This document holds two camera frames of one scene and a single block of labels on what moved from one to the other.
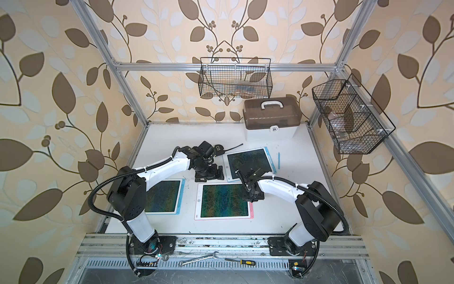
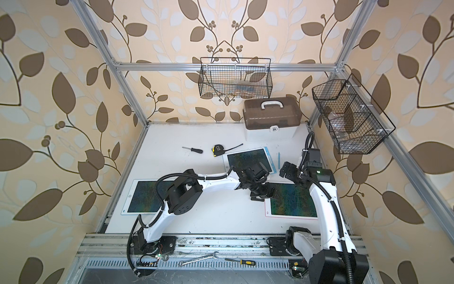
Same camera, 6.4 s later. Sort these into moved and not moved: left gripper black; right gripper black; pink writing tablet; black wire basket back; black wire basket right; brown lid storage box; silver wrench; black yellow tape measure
Moved: right gripper black; left gripper black; pink writing tablet
Not moved: black wire basket right; brown lid storage box; black yellow tape measure; silver wrench; black wire basket back
